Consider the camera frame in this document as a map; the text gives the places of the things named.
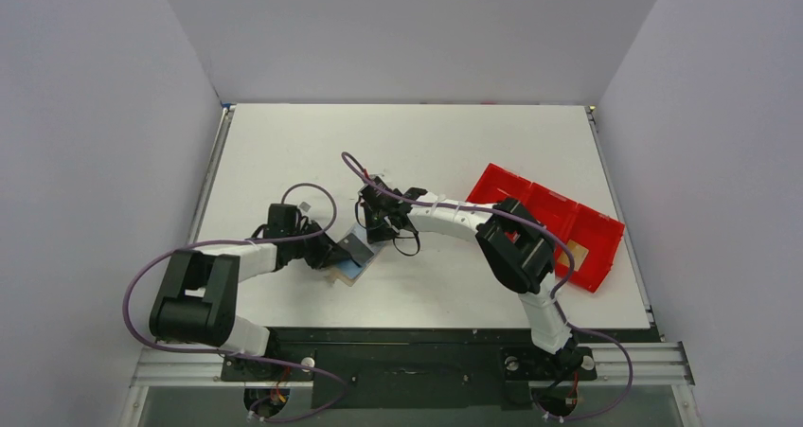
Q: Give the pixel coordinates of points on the black credit card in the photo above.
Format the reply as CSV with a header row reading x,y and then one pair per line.
x,y
359,252

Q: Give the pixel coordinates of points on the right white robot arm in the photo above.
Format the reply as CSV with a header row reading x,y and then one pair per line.
x,y
517,248

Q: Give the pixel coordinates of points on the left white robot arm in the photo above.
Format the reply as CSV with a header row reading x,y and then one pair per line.
x,y
196,301

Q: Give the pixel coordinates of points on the beige leather card holder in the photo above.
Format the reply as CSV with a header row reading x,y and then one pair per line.
x,y
347,271

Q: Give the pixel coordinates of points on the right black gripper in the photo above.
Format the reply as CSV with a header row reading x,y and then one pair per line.
x,y
382,217

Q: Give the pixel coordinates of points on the red plastic bin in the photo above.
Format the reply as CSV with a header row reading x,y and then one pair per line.
x,y
567,219

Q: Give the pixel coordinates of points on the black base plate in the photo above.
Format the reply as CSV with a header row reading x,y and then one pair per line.
x,y
410,368

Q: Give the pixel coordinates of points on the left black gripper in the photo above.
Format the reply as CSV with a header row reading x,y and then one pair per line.
x,y
328,253

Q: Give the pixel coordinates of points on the aluminium frame rail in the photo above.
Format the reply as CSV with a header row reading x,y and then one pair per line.
x,y
263,149

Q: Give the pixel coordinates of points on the gold credit card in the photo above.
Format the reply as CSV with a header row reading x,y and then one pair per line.
x,y
579,253

